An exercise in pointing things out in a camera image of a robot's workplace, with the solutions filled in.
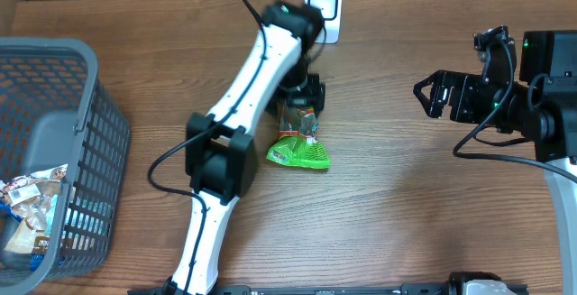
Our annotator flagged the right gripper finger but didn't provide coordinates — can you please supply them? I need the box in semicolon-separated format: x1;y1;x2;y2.
413;69;449;101
418;96;446;118

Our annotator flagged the green gummy candy bag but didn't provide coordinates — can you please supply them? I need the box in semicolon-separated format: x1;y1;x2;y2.
266;102;331;170

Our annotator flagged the beige cookie snack bag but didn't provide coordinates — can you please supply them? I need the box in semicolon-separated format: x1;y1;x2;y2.
1;164;68;254

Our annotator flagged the blue snack packet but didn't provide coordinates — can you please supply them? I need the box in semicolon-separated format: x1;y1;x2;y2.
30;236;50;271

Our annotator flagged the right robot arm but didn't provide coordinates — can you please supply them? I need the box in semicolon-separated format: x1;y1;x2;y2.
413;26;576;294

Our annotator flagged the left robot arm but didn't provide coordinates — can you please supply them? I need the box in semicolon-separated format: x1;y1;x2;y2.
164;0;325;294

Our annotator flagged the white barcode scanner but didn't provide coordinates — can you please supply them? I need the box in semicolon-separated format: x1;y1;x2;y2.
305;0;343;44

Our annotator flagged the grey plastic shopping basket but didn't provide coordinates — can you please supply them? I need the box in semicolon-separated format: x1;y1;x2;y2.
1;37;131;294

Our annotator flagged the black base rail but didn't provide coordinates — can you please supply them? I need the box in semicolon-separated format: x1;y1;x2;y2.
128;271;531;295

